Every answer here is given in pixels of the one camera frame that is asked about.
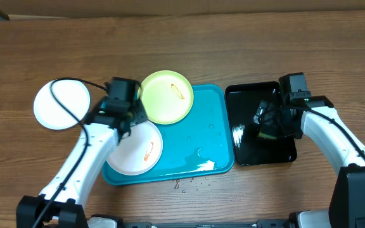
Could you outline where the white plate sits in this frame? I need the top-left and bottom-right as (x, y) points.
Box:
(34, 80), (91, 130)

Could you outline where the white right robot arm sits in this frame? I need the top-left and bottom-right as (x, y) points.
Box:
(279, 73), (365, 228)

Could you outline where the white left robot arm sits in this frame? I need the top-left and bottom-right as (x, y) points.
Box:
(16, 77), (148, 227)

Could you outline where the yellow-green plate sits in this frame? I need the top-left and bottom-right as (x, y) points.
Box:
(138, 70), (194, 125)

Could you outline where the teal plastic tray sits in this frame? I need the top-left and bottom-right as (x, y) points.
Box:
(102, 84), (234, 186)

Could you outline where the pink plate with sauce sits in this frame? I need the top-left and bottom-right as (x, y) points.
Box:
(106, 121), (163, 175)

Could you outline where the black water tray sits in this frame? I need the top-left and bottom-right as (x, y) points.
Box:
(225, 82), (297, 166)

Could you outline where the green yellow scrub sponge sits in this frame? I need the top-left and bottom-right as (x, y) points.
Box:
(258, 125), (278, 140)

